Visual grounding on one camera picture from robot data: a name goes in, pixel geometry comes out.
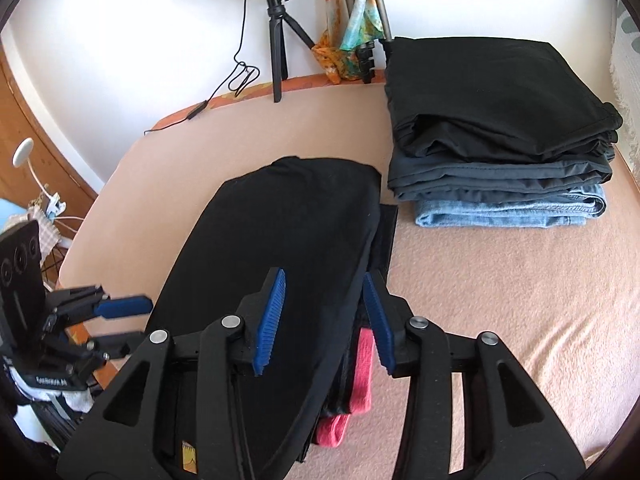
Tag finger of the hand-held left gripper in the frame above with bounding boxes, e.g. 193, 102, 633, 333
50, 285, 155, 333
62, 330, 151, 363

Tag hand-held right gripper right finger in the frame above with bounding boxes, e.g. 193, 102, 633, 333
362, 270, 586, 480

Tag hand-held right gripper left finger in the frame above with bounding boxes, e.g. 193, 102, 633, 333
57, 266, 287, 480

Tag black pants with pink waistband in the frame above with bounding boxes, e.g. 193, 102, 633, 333
150, 156, 399, 463

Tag folded dark grey pants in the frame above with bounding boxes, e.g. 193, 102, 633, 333
387, 145, 615, 203

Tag folded black pants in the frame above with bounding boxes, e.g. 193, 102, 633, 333
384, 36, 623, 163

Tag checkered cloth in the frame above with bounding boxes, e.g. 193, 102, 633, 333
25, 205, 77, 266

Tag white clip lamp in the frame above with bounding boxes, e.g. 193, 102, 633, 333
12, 137, 68, 221

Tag peach blanket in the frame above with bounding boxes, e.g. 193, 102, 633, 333
57, 77, 640, 480

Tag brown wooden panel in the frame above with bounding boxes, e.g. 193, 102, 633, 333
0, 40, 98, 221

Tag folded blue jeans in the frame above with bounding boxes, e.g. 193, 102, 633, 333
414, 184, 607, 228

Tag colourful floral scarf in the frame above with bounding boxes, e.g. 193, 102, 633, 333
312, 0, 386, 85

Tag folded grey tripod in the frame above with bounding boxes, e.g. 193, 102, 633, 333
340, 0, 396, 85

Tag small black tripod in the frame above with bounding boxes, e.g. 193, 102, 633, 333
256, 0, 316, 103

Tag green and white patterned pillow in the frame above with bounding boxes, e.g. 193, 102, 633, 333
607, 0, 640, 171

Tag black ring light cable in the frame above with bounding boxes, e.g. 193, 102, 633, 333
144, 0, 261, 136

